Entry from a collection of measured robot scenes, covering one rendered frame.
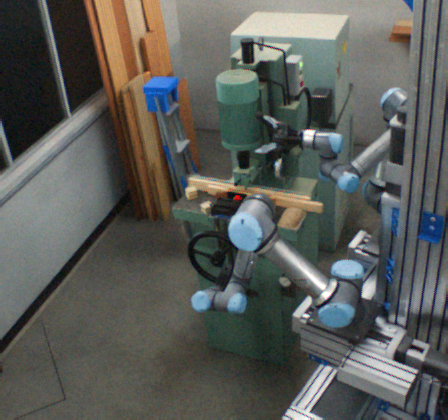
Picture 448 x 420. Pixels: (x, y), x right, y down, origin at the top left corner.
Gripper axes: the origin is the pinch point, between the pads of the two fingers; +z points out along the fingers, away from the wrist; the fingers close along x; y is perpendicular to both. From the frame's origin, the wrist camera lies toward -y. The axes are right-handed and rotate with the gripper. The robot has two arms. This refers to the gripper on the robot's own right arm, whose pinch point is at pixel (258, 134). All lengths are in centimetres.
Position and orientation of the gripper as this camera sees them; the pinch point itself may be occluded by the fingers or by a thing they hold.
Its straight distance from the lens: 248.5
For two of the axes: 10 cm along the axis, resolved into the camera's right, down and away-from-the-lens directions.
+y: -3.4, -2.2, -9.1
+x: -2.3, 9.6, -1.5
